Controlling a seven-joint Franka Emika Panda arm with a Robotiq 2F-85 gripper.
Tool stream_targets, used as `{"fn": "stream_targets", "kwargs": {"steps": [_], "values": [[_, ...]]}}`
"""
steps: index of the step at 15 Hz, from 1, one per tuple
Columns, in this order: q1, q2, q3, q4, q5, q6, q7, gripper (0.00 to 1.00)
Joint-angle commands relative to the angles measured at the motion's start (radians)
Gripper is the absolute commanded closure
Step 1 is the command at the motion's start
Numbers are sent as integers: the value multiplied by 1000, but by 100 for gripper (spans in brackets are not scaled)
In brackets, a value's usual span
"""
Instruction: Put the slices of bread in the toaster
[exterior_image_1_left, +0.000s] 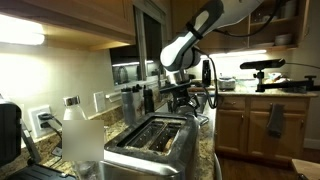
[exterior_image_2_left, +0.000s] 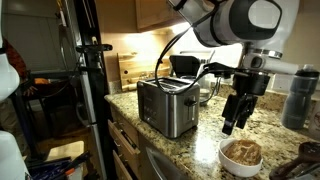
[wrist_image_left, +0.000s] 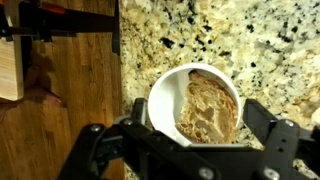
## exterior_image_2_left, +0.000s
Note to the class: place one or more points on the grey sports water bottle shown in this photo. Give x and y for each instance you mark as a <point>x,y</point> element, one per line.
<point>298,106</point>

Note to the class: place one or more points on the brown wooden spoon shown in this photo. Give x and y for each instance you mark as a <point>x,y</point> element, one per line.
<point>310,151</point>

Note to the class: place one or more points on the under cabinet light strip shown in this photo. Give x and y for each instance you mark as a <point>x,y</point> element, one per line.
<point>178,28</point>

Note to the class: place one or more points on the black camera stand pole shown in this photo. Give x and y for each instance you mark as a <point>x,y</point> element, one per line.
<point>101,110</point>

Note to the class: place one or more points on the wooden drawer cabinet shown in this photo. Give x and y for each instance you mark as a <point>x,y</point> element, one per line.
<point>126,143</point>

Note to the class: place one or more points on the stainless steel dishwasher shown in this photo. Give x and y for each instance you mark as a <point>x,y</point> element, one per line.
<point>173,170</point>

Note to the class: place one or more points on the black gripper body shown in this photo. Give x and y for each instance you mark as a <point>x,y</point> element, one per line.
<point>250,85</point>

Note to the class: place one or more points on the dark side table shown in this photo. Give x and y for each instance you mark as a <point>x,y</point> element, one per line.
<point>53,74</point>

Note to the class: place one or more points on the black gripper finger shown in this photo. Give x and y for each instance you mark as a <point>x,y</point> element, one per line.
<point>231,113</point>
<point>248,110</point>

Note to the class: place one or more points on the wooden upper cabinet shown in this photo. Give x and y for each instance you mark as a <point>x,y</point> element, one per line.
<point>150,15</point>

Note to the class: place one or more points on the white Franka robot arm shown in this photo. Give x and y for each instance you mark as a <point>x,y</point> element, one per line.
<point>290,23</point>

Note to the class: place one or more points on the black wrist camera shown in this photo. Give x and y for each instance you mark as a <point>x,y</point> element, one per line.
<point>220,68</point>

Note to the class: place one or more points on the silver metal pole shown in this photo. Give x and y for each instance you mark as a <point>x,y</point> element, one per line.
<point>86,100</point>

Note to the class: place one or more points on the black tool bundle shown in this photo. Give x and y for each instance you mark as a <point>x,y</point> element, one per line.
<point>56,170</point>

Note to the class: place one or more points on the white ceramic bowl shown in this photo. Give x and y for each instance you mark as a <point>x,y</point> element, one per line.
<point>236,170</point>

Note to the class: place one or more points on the black coffee maker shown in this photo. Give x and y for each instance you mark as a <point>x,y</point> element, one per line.
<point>183,66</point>

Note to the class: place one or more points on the wooden cutting board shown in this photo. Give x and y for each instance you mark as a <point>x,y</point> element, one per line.
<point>133,70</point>

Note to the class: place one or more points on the stainless steel two-slot toaster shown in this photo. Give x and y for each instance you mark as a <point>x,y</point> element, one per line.
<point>166,113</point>

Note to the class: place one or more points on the small orange object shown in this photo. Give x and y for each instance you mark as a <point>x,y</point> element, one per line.
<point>41,81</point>

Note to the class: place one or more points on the white wall switch plate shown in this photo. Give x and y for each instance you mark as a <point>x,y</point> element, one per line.
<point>283,83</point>

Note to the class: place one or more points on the metal kitchen utensil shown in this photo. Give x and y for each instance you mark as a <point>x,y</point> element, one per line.
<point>306,171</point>

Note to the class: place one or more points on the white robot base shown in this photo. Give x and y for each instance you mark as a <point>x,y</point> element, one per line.
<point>11,160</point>

